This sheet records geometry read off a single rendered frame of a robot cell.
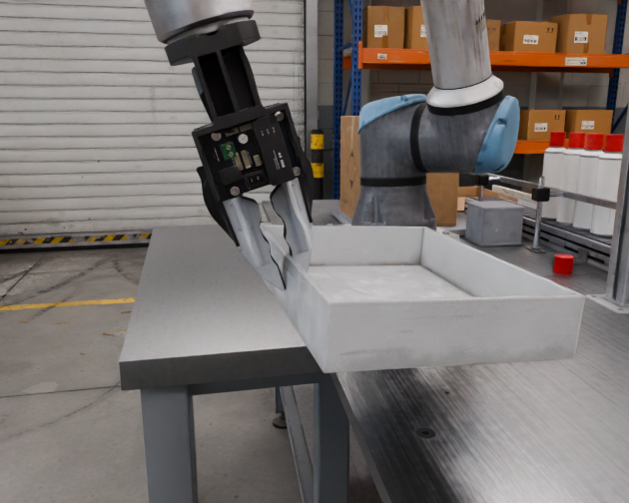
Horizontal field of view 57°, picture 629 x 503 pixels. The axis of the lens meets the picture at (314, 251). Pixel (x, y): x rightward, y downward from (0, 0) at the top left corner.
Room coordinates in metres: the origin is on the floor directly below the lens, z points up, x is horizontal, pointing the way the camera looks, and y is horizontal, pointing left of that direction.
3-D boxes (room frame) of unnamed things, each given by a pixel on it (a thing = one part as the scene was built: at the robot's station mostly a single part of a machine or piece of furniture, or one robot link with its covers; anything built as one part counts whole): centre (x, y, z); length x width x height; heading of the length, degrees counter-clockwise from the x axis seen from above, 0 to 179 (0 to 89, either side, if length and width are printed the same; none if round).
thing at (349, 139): (1.57, -0.22, 0.99); 0.30 x 0.24 x 0.27; 9
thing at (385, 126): (1.02, -0.14, 1.09); 0.13 x 0.12 x 0.14; 56
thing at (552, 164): (1.38, -0.57, 0.98); 0.05 x 0.05 x 0.20
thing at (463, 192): (1.93, -0.49, 0.85); 0.30 x 0.26 x 0.04; 9
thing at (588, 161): (1.25, -0.59, 0.98); 0.05 x 0.05 x 0.20
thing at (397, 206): (1.02, -0.14, 0.97); 0.15 x 0.15 x 0.10
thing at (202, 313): (1.20, -0.10, 0.81); 0.90 x 0.90 x 0.04; 12
